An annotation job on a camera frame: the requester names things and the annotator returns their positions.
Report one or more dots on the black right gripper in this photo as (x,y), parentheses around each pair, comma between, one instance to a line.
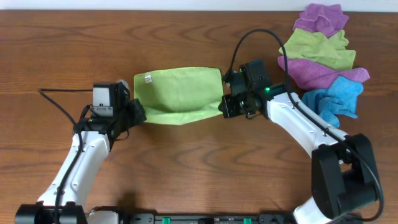
(229,106)

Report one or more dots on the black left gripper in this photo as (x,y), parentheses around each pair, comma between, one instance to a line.
(135,111)

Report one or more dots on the light green microfiber cloth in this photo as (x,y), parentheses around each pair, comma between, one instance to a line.
(180,95)

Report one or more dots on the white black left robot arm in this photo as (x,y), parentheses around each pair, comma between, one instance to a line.
(93,138)

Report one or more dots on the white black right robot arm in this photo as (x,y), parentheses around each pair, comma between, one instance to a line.
(343,169)

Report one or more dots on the purple microfiber cloth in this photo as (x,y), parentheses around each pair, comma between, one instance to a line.
(310,75)

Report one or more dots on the blue microfiber cloth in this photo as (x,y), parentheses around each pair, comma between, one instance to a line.
(339,99)

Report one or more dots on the olive green crumpled cloth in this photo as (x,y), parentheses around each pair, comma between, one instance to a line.
(315,46)

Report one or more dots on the upper purple crumpled cloth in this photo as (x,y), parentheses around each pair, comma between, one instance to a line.
(327,20)

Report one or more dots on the green plastic clip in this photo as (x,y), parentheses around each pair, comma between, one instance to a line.
(247,221)
(166,220)

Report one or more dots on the black aluminium mounting rail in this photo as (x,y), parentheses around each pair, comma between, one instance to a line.
(217,219)

